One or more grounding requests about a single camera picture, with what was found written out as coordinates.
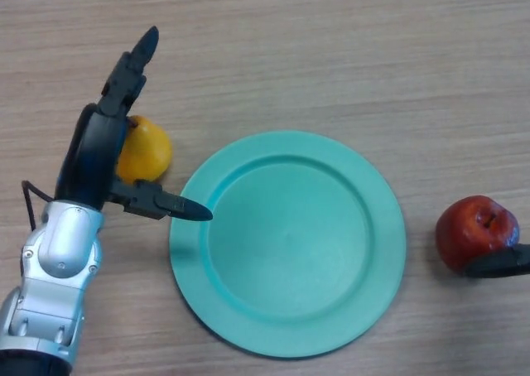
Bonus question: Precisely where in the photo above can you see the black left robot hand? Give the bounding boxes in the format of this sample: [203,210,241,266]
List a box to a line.
[55,25,214,223]

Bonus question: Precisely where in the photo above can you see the red apple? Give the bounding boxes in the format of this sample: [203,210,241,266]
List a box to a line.
[434,195,521,276]

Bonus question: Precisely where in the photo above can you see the yellow pear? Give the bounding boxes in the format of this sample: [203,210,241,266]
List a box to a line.
[113,114,173,186]

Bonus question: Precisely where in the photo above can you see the green round plate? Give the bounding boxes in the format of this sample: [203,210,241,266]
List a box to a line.
[169,130,407,359]

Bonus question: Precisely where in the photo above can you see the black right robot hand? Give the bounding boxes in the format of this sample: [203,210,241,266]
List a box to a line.
[464,243,530,278]

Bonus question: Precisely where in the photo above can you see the dark wrist cable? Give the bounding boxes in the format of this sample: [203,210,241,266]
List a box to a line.
[21,180,55,232]

